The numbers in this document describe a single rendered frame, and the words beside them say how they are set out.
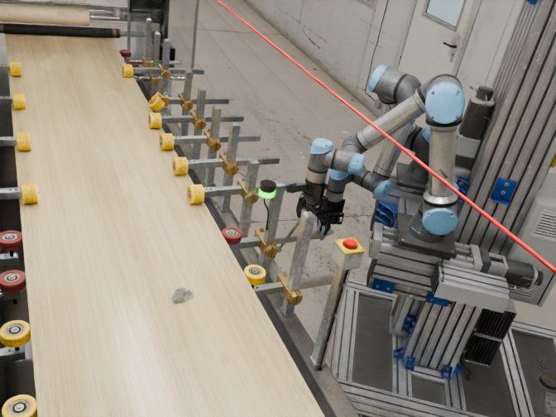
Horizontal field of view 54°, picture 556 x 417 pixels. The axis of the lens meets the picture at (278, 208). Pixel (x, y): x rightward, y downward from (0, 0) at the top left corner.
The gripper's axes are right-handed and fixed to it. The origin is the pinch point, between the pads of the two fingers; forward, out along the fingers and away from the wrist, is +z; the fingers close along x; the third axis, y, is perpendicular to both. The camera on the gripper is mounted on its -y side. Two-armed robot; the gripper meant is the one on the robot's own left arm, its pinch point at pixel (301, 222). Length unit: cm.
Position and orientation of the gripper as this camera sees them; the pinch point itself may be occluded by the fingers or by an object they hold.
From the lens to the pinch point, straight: 213.4
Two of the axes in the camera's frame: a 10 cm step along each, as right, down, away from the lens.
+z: -1.5, 8.5, 5.0
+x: 7.1, -2.6, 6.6
